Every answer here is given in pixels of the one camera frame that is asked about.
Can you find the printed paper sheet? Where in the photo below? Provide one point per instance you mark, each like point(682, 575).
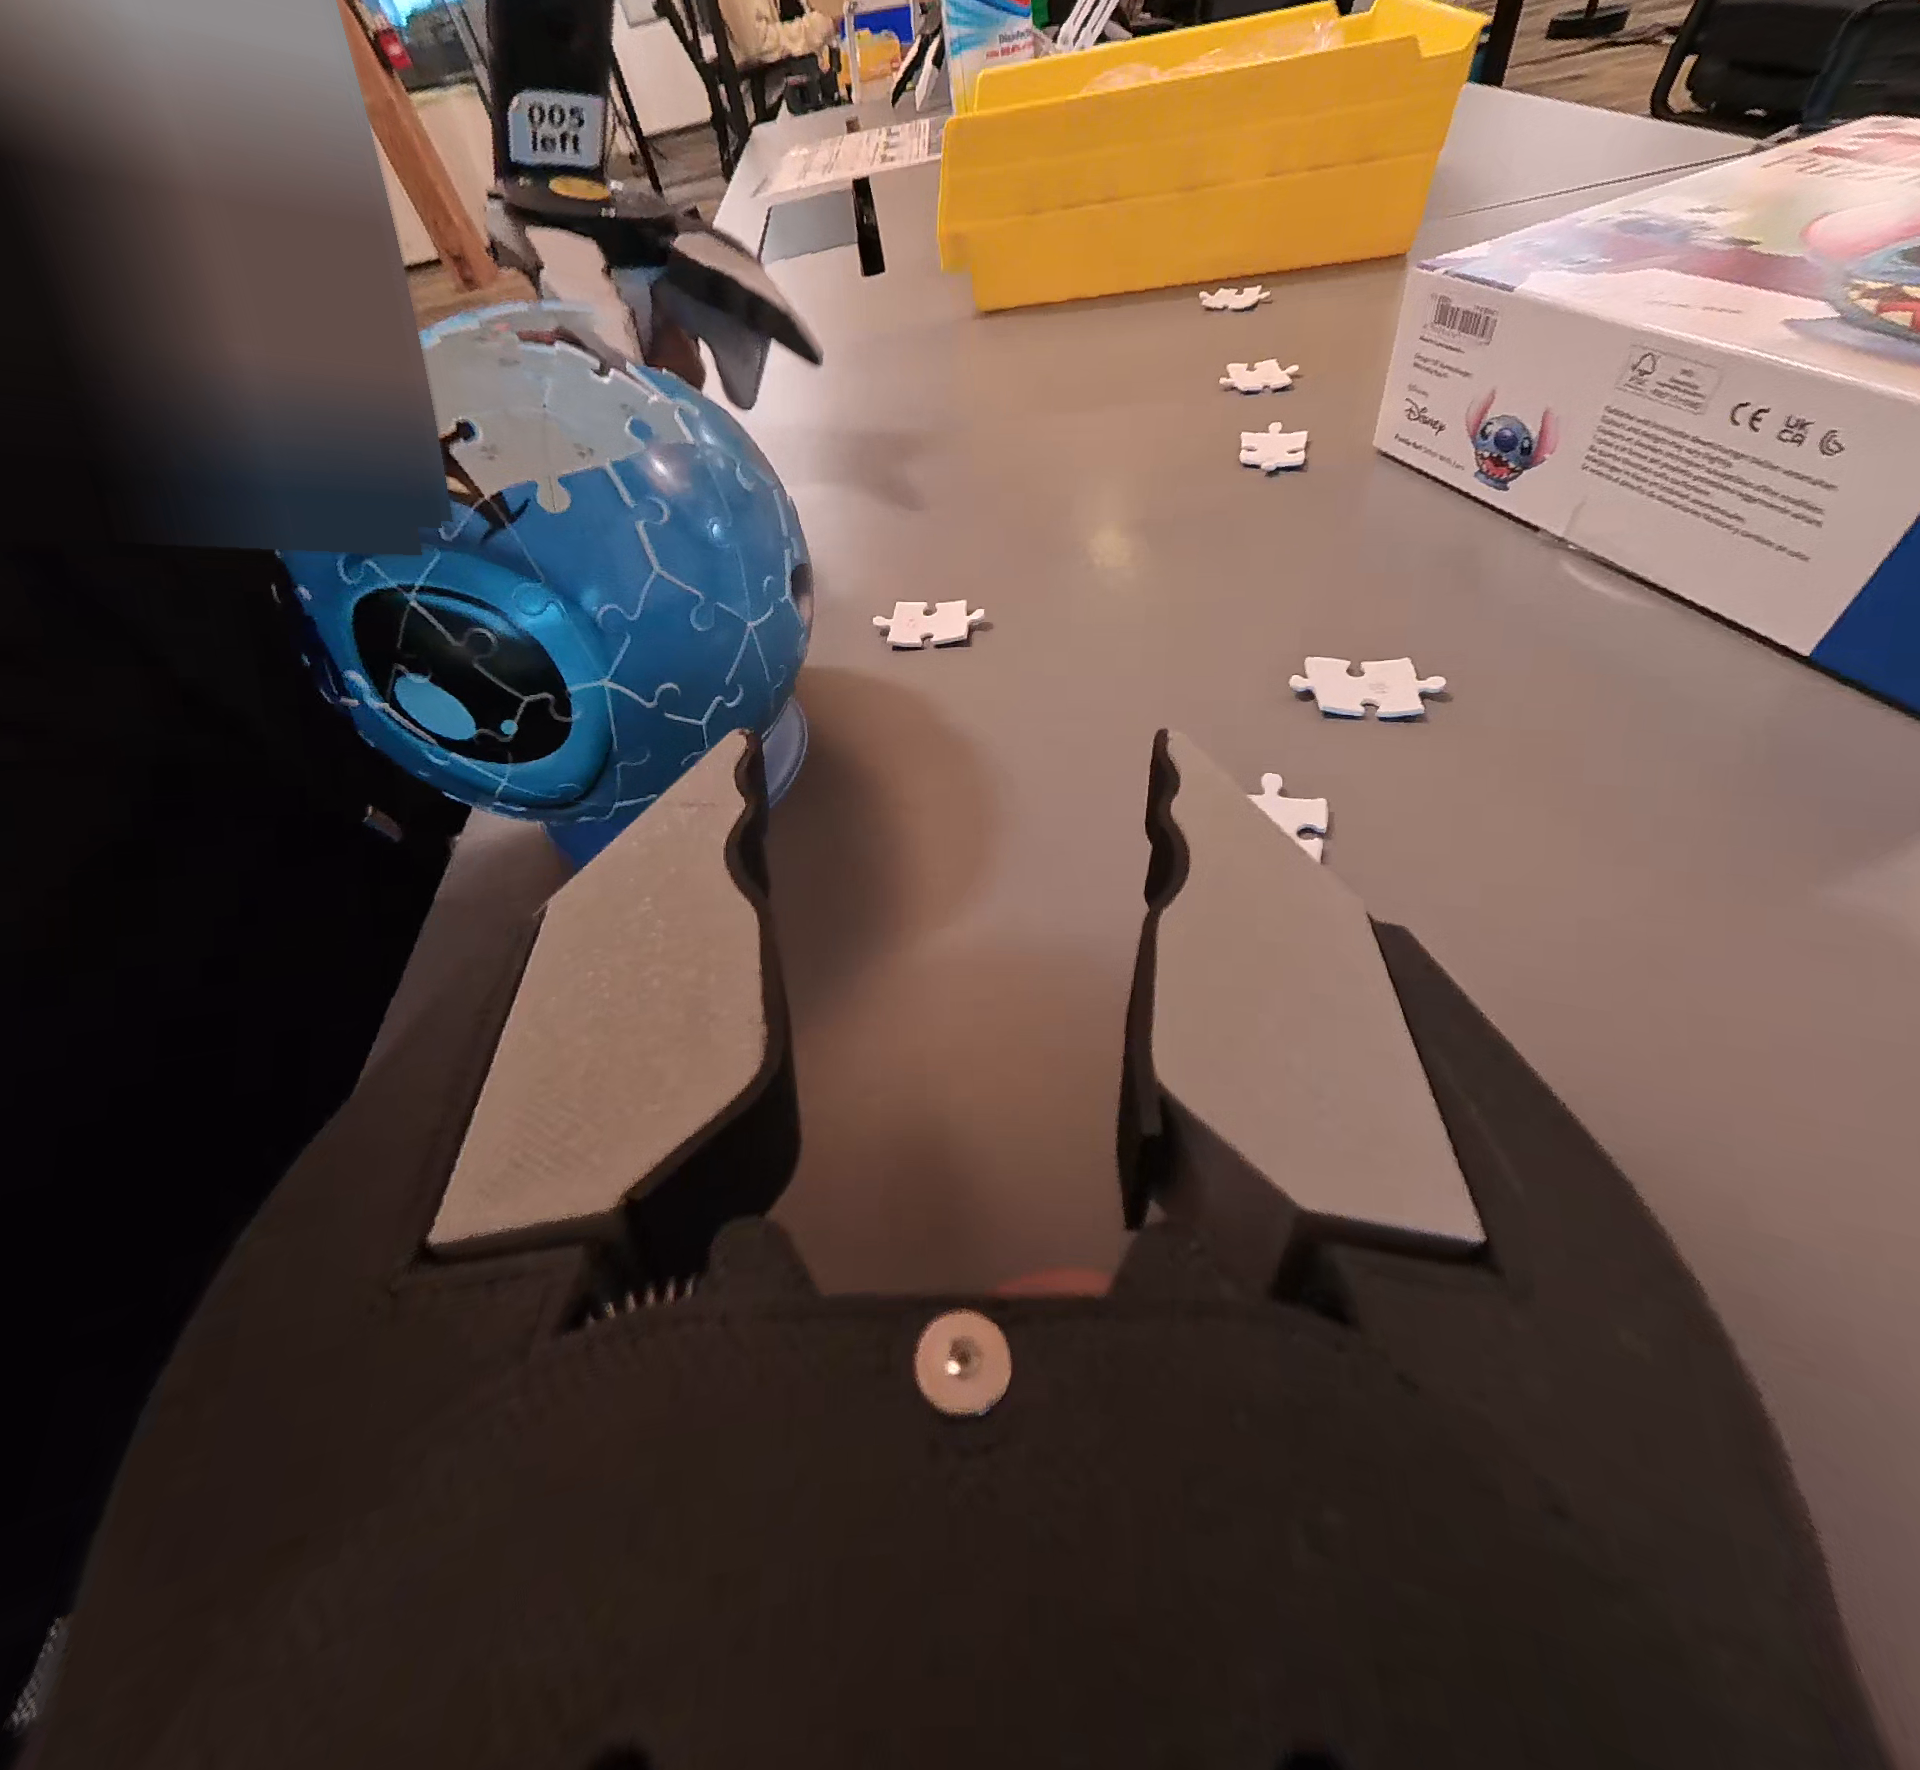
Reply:
point(839, 160)

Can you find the blue puzzle ball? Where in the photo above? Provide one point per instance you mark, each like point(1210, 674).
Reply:
point(682, 562)

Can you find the slanted wooden beam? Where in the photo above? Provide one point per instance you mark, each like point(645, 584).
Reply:
point(431, 160)

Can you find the black white pincer tool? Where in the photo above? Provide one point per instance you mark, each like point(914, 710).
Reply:
point(923, 59)

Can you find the yellow plastic bin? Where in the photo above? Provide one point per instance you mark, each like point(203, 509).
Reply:
point(1199, 194)

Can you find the clear plastic bag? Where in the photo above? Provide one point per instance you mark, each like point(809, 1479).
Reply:
point(1199, 59)

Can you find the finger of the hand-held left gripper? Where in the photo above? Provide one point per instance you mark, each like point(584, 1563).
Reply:
point(575, 254)
point(742, 293)

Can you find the person's dark clothing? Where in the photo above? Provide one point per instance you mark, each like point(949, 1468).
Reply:
point(146, 902)

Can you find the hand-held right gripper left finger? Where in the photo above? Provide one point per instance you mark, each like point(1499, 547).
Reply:
point(620, 1050)

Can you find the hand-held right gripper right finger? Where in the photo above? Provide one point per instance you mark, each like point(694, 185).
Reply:
point(1291, 1050)

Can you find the small yellow blue box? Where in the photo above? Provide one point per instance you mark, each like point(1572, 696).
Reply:
point(878, 43)

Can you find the cartoon printed puzzle box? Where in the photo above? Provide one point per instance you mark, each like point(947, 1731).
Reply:
point(1647, 479)

